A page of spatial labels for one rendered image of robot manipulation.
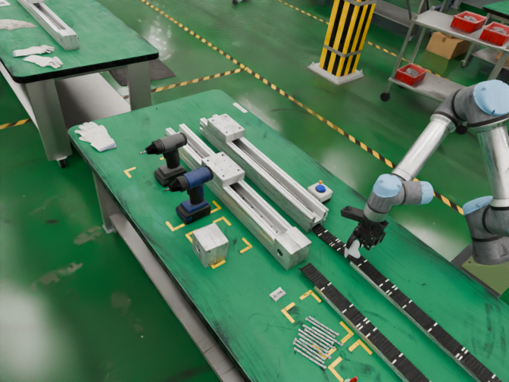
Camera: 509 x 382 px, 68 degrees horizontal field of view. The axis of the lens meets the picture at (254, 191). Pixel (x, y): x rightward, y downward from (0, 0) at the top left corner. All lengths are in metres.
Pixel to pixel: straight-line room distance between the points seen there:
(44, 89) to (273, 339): 2.11
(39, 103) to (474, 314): 2.57
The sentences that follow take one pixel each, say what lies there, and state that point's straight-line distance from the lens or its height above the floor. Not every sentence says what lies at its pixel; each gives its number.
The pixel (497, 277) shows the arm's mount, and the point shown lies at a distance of 1.67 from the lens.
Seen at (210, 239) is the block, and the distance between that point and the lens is 1.33.
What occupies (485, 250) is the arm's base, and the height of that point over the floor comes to 0.89.
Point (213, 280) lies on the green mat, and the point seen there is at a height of 0.78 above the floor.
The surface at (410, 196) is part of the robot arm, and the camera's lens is 1.27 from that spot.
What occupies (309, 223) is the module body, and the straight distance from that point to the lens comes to 1.50.
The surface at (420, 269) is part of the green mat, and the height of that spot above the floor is 0.78.
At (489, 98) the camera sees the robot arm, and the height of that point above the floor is 1.40.
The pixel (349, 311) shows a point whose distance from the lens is 1.33.
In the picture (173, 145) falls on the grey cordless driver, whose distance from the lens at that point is 1.56.
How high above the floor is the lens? 1.89
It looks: 42 degrees down
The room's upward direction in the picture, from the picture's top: 9 degrees clockwise
